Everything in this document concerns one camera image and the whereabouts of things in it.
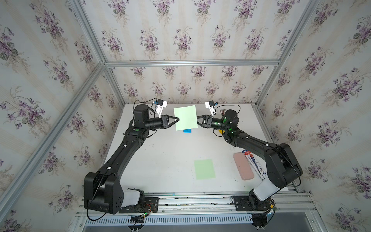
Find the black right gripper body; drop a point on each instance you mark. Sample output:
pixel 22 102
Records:
pixel 215 123

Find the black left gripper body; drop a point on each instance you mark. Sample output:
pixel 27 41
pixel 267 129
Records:
pixel 154 123

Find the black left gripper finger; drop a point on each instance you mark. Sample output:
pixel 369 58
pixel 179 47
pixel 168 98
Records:
pixel 172 117
pixel 171 122

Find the green paper sheet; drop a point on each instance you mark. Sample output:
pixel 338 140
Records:
pixel 187 118
pixel 204 169

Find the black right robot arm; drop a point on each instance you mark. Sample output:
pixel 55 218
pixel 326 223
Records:
pixel 282 165

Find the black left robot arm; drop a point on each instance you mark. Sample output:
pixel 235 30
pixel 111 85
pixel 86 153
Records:
pixel 103 191

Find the pen package box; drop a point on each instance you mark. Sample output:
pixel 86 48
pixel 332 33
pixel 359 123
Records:
pixel 255 164

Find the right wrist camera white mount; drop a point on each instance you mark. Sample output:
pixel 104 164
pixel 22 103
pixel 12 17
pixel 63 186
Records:
pixel 211 105

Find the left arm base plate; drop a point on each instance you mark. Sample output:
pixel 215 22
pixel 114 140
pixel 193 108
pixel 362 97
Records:
pixel 148 205

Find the aluminium rail frame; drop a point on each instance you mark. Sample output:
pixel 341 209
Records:
pixel 292 212

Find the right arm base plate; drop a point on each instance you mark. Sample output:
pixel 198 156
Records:
pixel 247 203

